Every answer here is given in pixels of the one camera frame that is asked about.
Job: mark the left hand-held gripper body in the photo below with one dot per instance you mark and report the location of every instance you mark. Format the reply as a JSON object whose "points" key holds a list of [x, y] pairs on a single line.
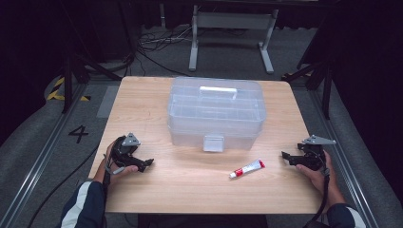
{"points": [[125, 155]]}

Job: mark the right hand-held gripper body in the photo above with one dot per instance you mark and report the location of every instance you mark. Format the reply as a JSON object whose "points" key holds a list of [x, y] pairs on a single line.
{"points": [[313, 158]]}

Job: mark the white and red tube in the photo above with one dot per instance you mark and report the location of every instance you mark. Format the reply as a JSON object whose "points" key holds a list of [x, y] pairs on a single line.
{"points": [[248, 168]]}

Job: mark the clear plastic storage box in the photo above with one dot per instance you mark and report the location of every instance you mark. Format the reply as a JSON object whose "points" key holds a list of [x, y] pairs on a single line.
{"points": [[215, 114]]}

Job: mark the person's left hand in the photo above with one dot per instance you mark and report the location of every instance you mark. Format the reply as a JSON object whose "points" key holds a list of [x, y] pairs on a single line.
{"points": [[126, 171]]}

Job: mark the person's right hand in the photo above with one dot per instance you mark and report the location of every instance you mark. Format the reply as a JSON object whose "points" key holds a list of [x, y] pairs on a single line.
{"points": [[316, 179]]}

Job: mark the grey floor plate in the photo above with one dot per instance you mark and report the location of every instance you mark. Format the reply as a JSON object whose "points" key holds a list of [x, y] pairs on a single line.
{"points": [[107, 101]]}

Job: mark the black tripod stand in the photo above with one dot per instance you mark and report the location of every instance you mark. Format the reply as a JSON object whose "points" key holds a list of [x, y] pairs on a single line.
{"points": [[326, 91], [67, 82]]}

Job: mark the yellow and black tape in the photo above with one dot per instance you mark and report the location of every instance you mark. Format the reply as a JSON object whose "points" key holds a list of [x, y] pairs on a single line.
{"points": [[55, 91]]}

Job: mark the metal floor rail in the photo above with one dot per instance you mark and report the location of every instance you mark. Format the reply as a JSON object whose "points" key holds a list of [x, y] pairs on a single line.
{"points": [[38, 164], [351, 183]]}

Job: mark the grey metal desk frame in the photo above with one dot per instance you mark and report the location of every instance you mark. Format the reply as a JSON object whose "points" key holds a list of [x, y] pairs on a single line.
{"points": [[234, 20]]}

